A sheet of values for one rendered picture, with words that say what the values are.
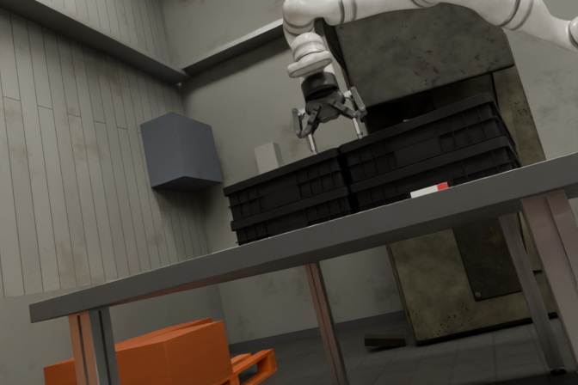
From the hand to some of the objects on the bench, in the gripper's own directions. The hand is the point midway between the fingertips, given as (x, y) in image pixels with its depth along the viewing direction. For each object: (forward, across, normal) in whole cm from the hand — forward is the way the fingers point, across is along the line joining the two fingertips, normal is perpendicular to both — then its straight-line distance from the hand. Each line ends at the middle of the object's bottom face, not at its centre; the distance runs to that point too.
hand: (336, 143), depth 93 cm
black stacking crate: (+7, +21, -54) cm, 58 cm away
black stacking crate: (+10, -18, -45) cm, 49 cm away
